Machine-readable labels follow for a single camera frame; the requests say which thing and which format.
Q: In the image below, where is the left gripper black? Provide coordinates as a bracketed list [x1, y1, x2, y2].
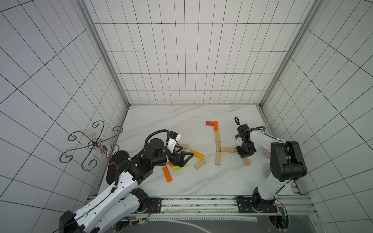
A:
[152, 145, 193, 168]

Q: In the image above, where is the natural wood block diagonal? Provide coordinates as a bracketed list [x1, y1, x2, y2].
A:
[194, 159, 206, 170]
[216, 141, 221, 152]

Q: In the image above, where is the natural wood block bottom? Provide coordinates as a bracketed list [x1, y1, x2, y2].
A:
[215, 151, 221, 166]

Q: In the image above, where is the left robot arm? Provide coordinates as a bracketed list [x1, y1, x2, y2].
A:
[56, 138, 194, 233]

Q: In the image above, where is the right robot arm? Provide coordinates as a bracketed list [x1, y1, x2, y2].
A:
[236, 127, 307, 213]

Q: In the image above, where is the natural wood block top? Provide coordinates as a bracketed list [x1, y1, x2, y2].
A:
[179, 144, 189, 150]

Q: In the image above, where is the amber yellow block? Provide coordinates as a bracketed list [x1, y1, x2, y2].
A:
[190, 150, 204, 160]

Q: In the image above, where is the patterned red blue plate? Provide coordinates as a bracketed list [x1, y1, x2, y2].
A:
[262, 148, 271, 159]

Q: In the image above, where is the black round plate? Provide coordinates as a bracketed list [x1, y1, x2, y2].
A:
[105, 150, 129, 185]

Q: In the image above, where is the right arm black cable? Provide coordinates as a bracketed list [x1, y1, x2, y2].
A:
[234, 116, 266, 132]

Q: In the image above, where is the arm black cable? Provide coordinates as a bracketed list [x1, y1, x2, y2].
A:
[144, 129, 171, 145]
[234, 116, 266, 132]

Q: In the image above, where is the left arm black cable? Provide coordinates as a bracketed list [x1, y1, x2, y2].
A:
[144, 129, 171, 145]

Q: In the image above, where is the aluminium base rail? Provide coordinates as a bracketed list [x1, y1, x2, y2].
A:
[84, 195, 318, 217]

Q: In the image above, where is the metal scroll wall ornament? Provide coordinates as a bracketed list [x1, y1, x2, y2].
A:
[59, 120, 123, 171]

